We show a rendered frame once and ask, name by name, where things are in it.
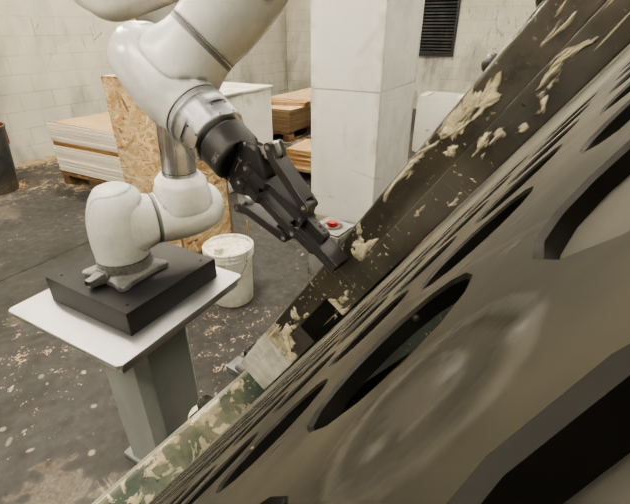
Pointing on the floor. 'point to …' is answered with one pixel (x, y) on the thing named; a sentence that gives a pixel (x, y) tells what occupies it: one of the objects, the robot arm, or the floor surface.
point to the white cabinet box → (431, 114)
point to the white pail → (233, 252)
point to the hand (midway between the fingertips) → (322, 245)
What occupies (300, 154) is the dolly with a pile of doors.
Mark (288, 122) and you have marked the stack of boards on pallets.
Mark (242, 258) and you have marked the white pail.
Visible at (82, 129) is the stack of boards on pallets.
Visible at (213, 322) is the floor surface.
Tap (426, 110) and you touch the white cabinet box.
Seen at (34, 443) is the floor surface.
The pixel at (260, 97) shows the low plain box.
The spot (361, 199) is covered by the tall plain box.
